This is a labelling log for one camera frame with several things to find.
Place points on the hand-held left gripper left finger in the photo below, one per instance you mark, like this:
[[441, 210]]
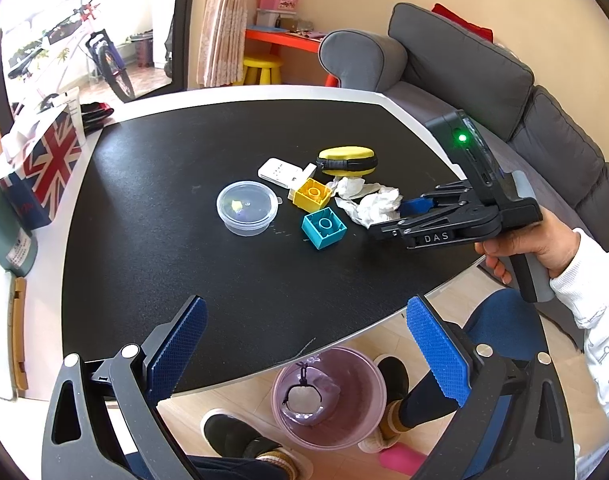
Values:
[[179, 350]]

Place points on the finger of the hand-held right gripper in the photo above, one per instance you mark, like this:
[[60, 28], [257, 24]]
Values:
[[418, 205], [399, 230]]

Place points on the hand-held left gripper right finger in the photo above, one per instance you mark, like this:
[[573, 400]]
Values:
[[437, 350]]

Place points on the large white tissue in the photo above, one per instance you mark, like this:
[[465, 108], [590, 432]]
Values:
[[379, 205]]

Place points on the small white tissue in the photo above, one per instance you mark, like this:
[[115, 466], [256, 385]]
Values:
[[352, 187]]

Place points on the teal toy brick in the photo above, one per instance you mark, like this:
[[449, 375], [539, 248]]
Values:
[[324, 227]]

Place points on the pink plastic trash bin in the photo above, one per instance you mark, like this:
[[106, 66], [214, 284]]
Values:
[[357, 385]]

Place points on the yellow toy brick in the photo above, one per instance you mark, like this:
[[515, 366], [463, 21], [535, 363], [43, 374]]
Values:
[[312, 197]]

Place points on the clear plastic lidded container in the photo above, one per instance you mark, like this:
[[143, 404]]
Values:
[[247, 205]]

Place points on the person's right forearm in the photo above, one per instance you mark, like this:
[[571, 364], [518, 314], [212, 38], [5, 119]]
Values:
[[599, 310]]

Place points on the person's right hand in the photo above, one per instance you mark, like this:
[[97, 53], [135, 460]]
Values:
[[544, 245]]

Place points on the person's right leg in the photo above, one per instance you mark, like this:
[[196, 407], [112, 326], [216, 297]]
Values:
[[494, 320]]

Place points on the person's leg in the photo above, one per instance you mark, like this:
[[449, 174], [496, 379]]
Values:
[[494, 320], [219, 467]]

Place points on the black table mat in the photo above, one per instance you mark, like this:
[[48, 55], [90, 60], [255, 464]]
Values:
[[184, 270]]

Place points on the yellow zipper case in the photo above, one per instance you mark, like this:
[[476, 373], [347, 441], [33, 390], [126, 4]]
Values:
[[347, 155]]

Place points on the grey sofa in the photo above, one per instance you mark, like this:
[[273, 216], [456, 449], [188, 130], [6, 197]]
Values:
[[459, 65]]

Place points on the pink slipper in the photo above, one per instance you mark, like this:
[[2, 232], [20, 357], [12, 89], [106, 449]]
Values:
[[402, 460]]

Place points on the person's left leg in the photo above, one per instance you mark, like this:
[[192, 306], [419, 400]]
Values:
[[219, 467]]

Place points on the small white box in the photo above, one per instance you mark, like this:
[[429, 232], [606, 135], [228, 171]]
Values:
[[277, 170]]

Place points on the red cushion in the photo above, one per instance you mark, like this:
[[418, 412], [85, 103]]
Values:
[[464, 22]]

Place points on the wooden board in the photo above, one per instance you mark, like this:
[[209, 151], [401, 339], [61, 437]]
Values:
[[20, 330]]

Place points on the yellow stool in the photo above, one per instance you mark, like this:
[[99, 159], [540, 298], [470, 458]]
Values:
[[262, 65]]

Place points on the green container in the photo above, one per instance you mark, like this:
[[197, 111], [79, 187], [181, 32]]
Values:
[[4, 230]]

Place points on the red low table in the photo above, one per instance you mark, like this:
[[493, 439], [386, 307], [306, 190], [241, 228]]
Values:
[[279, 39]]

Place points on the union jack bag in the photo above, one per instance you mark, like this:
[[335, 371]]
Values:
[[52, 160]]

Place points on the grey storage box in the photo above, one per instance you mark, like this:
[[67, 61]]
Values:
[[274, 19]]

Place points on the pink storage box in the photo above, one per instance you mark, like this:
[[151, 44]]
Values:
[[279, 0]]

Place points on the red and black pouch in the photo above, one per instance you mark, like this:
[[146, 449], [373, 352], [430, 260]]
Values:
[[94, 115]]

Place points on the pink patterned curtain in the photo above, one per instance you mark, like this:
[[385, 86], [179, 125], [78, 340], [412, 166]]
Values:
[[222, 25]]

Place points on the purple balcony bin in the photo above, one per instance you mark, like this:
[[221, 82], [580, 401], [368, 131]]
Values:
[[145, 52]]

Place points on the white bicycle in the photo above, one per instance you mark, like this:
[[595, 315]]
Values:
[[104, 60]]

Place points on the dark door frame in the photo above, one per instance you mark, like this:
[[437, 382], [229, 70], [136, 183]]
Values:
[[184, 20]]

